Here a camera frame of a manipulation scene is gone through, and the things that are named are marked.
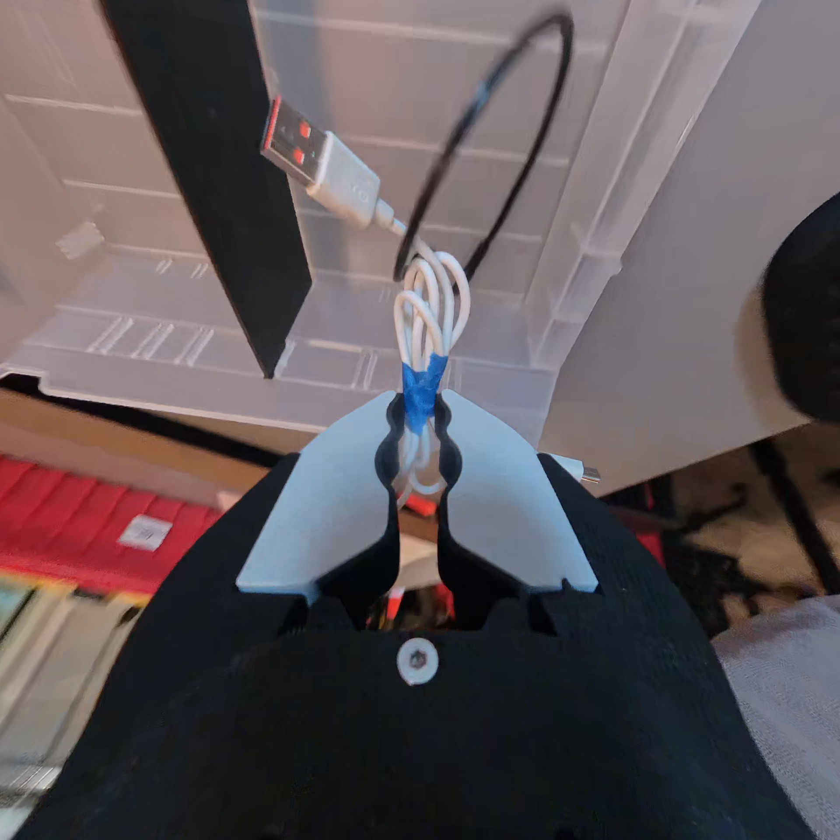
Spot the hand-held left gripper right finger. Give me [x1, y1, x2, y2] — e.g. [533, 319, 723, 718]
[437, 392, 599, 626]

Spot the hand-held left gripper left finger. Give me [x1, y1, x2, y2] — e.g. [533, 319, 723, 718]
[235, 391, 401, 627]

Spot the white usb cable blue tape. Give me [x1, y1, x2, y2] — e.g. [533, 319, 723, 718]
[260, 96, 601, 514]

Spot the red box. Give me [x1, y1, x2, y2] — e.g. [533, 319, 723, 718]
[0, 455, 232, 596]

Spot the black stand leg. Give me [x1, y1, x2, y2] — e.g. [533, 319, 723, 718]
[748, 438, 840, 595]

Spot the white cloth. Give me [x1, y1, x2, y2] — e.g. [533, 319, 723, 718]
[710, 592, 840, 840]

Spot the black round object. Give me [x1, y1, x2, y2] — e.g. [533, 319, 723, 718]
[761, 192, 840, 425]

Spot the black flat panel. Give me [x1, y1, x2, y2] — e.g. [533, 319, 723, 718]
[98, 0, 313, 381]

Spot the clear plastic storage bin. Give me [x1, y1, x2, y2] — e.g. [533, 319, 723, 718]
[0, 0, 762, 454]

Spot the black cable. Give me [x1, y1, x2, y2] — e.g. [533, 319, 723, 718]
[392, 10, 576, 283]

